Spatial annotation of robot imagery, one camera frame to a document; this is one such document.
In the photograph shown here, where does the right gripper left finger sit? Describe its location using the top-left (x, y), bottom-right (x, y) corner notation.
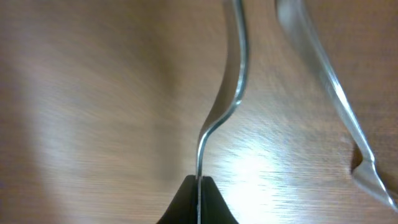
top-left (157, 175), bottom-right (197, 224)

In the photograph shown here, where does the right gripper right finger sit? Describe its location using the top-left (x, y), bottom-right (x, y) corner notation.
top-left (200, 176), bottom-right (238, 224)

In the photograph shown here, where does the steel fork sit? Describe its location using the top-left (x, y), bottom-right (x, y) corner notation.
top-left (275, 0), bottom-right (397, 212)
top-left (196, 0), bottom-right (249, 223)

